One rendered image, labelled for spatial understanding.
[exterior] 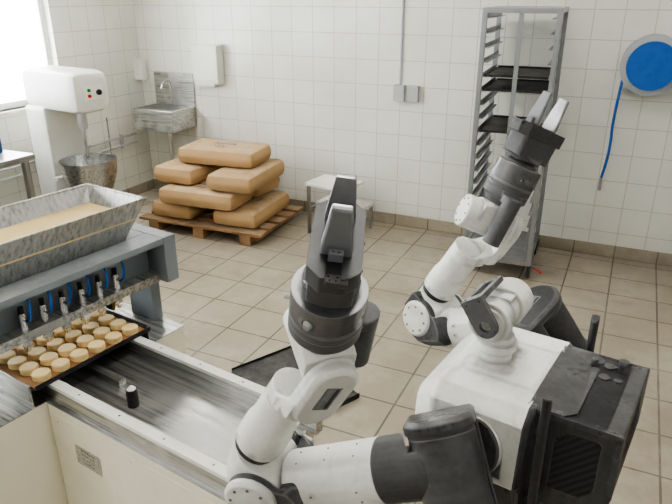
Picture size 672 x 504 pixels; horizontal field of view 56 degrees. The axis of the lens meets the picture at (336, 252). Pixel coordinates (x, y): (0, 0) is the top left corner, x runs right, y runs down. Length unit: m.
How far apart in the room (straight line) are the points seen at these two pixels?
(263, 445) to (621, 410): 0.49
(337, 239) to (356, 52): 4.87
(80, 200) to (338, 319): 1.63
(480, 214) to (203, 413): 0.97
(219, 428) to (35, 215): 0.89
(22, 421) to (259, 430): 1.18
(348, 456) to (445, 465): 0.14
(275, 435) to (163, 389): 1.08
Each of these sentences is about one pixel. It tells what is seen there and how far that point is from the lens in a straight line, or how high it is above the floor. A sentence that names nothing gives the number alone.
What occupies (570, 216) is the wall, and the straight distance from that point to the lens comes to 5.25.
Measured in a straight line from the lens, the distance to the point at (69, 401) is 1.90.
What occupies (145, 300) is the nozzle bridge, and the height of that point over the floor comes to 0.91.
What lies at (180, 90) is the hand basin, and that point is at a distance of 6.41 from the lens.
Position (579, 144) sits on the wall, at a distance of 5.11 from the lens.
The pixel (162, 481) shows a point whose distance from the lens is 1.70.
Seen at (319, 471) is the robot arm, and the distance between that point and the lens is 0.91.
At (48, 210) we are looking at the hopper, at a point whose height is 1.28.
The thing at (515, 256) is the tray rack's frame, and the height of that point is 0.15.
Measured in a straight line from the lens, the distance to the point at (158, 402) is 1.88.
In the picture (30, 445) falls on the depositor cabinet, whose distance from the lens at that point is 2.03.
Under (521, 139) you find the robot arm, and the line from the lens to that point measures 1.22.
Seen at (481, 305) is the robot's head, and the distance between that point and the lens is 0.92.
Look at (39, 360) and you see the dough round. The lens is 2.07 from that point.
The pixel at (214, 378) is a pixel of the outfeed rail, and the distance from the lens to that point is 1.87.
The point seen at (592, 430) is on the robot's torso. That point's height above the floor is 1.37.
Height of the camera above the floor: 1.90
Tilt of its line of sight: 22 degrees down
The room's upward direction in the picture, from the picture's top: straight up
